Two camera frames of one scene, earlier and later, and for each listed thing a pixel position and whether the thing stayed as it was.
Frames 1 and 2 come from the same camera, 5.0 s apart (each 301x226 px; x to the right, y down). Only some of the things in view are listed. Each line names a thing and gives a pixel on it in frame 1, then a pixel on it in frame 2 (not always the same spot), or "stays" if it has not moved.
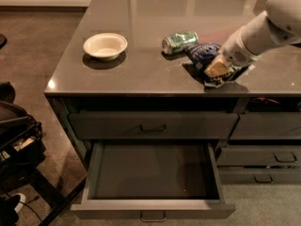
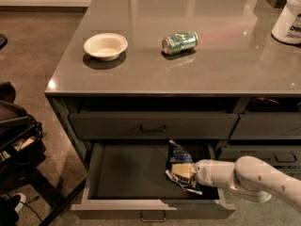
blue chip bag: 200,56 -> 177,154
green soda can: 175,43 stays
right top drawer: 268,125 stays
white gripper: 232,50 -> 204,172
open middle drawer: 153,181 stays
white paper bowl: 105,46 stays
